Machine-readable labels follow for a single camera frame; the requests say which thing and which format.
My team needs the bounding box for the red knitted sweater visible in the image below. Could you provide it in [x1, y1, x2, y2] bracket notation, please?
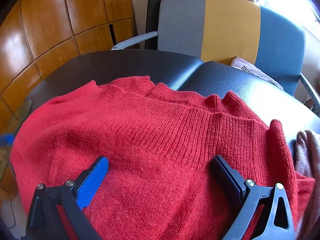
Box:
[10, 76, 307, 239]

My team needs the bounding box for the pink knitted sweater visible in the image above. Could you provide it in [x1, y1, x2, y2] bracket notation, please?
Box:
[295, 130, 319, 239]

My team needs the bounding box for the pink cloth on chair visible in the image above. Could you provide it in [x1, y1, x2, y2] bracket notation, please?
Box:
[230, 56, 284, 90]

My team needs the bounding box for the grey yellow blue chair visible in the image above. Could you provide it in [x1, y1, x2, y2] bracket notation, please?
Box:
[114, 0, 319, 109]

